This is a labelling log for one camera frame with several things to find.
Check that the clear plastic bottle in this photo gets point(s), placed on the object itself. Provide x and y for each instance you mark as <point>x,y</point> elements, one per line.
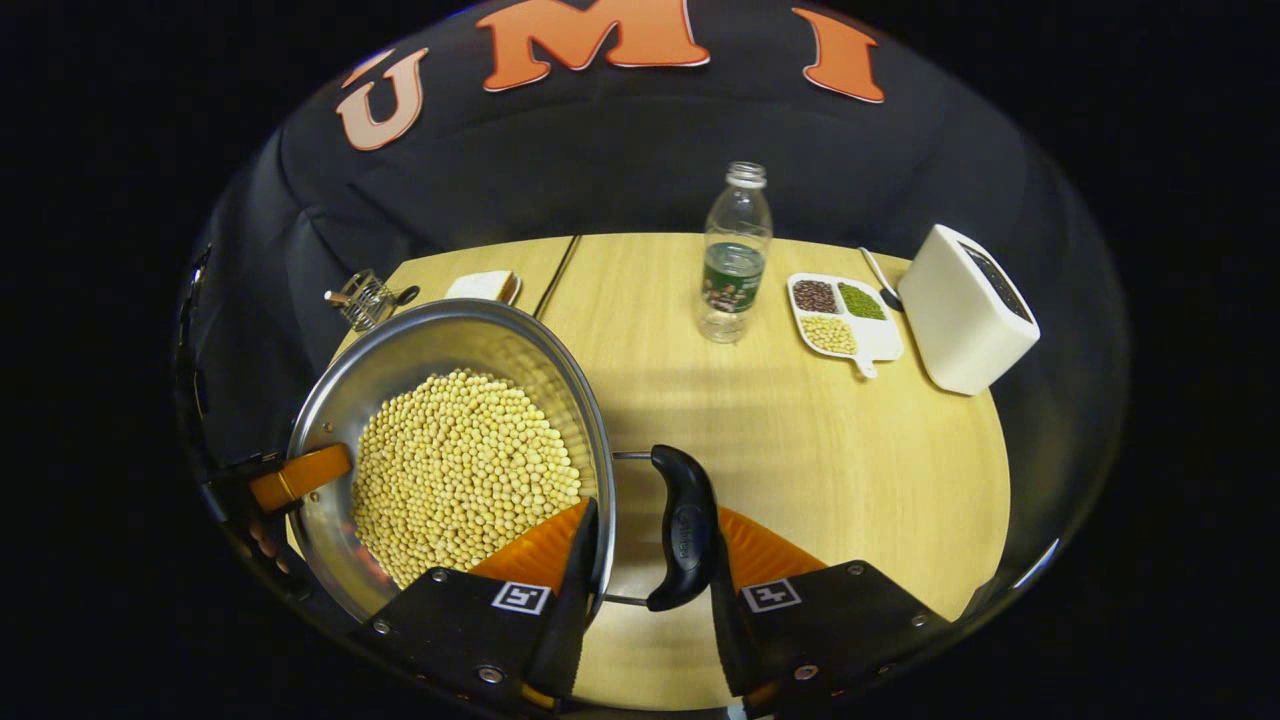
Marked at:
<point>735,270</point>

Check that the white divided dish of beans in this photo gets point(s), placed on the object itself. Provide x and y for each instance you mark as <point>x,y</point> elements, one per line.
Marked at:
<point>870,340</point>

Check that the black backdrop cloth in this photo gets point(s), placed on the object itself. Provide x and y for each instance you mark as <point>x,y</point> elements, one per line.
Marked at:
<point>600,150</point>

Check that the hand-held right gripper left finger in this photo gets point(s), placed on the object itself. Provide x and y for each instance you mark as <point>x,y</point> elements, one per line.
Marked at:
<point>570,610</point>

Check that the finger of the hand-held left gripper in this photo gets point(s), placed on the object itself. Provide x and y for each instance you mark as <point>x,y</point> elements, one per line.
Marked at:
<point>300,475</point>

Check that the white plate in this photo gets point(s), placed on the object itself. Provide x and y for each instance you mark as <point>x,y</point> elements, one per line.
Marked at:
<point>516,290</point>

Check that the pile of yellow soybeans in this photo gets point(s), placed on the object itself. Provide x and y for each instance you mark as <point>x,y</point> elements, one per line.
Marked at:
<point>460,470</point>

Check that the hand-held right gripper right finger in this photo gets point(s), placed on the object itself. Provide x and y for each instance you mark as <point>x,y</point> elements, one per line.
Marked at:
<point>730,630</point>

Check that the white toaster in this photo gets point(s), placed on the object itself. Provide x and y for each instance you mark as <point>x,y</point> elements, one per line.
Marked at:
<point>960,320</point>

